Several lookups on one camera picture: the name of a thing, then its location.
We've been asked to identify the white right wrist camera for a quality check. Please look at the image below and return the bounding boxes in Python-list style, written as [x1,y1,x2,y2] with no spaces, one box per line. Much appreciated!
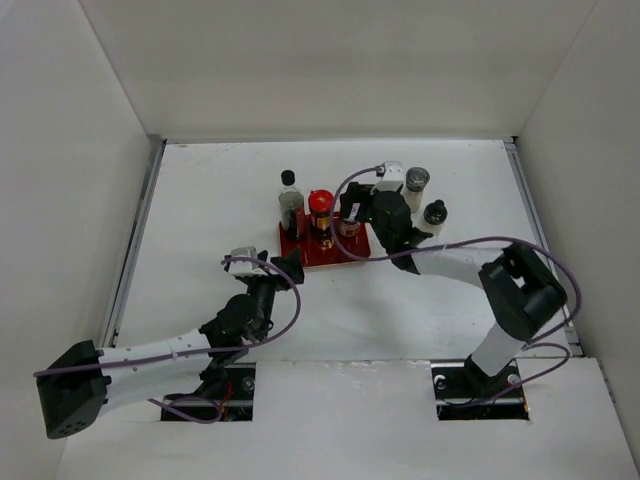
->
[374,161,405,192]

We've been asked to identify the white shaker black knob lid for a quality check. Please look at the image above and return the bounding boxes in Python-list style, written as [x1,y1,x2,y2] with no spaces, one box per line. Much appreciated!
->
[418,199,448,237]

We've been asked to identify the salt grinder black clear top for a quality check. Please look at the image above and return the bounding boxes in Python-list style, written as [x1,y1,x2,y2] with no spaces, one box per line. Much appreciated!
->
[402,167,431,213]

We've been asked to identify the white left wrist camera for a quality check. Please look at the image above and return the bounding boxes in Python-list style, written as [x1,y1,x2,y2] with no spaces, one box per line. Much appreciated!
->
[222,246,267,279]

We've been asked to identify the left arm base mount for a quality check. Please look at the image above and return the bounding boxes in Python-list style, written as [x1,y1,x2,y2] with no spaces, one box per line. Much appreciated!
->
[160,363,257,424]

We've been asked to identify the red lacquer tray gold emblem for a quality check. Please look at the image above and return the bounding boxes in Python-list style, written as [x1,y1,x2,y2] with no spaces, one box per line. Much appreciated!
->
[277,209,374,272]

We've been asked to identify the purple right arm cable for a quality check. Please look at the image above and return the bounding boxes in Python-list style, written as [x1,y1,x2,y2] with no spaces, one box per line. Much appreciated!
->
[331,167,582,407]

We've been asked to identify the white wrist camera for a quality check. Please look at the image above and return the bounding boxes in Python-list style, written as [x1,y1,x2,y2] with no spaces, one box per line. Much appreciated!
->
[374,161,405,192]
[222,246,267,279]

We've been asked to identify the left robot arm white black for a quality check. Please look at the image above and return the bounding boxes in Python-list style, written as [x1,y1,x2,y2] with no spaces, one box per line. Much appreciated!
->
[34,247,305,439]

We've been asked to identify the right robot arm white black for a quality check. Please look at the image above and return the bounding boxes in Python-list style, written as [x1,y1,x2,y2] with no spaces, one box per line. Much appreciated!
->
[339,182,567,396]

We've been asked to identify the red lid sauce jar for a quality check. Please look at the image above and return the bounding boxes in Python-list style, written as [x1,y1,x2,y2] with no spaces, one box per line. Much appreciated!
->
[308,189,334,251]

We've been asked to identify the small jar white lid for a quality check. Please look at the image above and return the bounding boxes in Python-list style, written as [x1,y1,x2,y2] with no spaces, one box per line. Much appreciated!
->
[336,201,361,238]

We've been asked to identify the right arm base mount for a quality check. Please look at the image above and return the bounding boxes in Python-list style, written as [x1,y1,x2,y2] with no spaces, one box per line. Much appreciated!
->
[431,361,529,421]

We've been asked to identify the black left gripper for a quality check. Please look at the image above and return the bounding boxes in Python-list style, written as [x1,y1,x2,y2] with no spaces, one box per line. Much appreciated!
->
[246,247,302,340]

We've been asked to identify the soy sauce bottle red label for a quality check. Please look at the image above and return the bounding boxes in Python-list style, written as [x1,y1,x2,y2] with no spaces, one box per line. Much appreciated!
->
[278,170,306,241]

